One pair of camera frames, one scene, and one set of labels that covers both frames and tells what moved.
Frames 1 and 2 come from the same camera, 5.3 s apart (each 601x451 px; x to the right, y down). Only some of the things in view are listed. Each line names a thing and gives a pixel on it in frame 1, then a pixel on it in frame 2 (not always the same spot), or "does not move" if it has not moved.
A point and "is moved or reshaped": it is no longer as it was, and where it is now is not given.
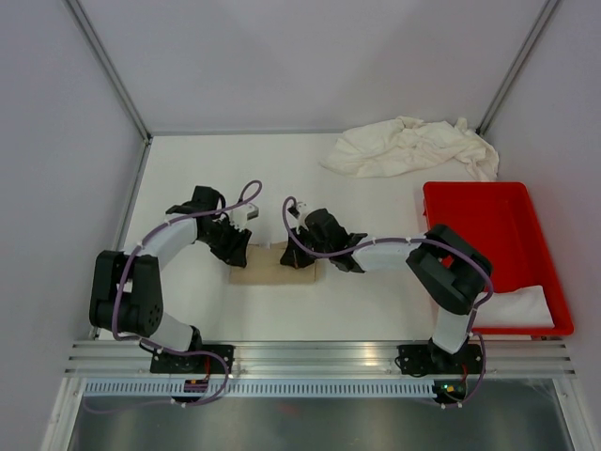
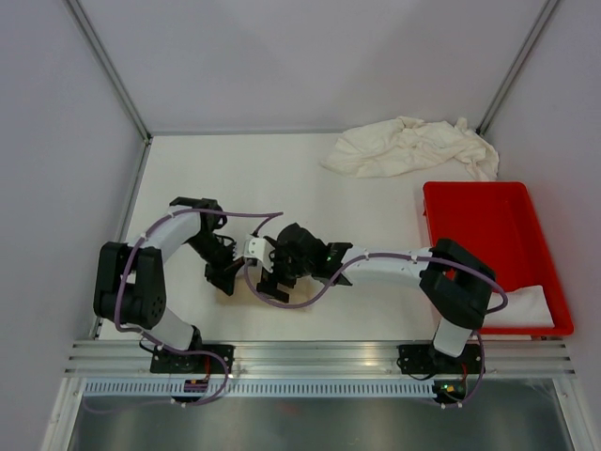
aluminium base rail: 320,359 does not move
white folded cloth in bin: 524,307 does not move
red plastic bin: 499,221 does not move
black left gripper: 231,254 → 224,274
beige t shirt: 264,266 is moved or reshaped
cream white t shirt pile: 403,145 does not move
